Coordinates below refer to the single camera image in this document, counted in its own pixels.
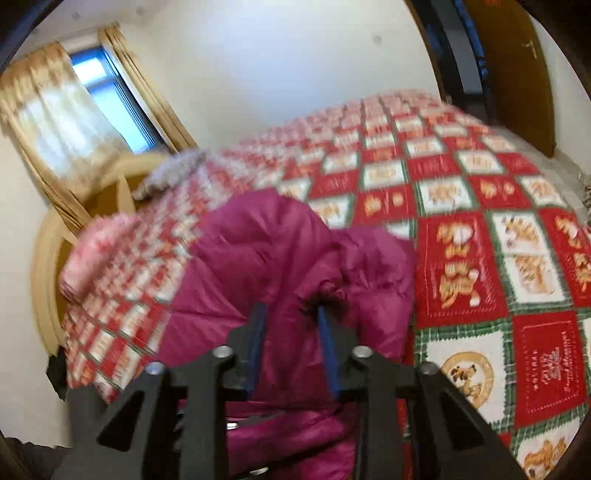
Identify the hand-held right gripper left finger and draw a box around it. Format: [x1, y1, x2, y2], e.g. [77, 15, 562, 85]
[51, 302, 269, 480]

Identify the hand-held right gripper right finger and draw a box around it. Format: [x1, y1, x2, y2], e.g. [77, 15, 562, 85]
[316, 305, 527, 480]

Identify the purple puffer jacket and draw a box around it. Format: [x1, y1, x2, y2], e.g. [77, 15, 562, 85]
[151, 187, 420, 480]

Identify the window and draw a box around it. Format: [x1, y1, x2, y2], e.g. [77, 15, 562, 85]
[69, 45, 168, 154]

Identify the narrow beige curtain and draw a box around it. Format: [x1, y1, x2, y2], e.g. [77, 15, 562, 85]
[98, 25, 199, 154]

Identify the brown wooden door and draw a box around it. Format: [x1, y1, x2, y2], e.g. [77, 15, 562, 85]
[462, 0, 556, 158]

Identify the wide beige sheer curtain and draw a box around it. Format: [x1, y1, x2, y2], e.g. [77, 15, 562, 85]
[0, 41, 136, 222]

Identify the red patterned bed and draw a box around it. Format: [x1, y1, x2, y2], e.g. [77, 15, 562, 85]
[62, 89, 591, 480]

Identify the cream wooden headboard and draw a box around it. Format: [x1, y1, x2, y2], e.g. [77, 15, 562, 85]
[30, 151, 172, 357]

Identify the dark wooden door frame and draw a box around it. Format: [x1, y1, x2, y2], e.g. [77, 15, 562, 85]
[405, 0, 497, 124]

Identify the pink floral folded quilt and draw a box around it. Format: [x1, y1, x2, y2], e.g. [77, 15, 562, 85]
[59, 215, 141, 303]

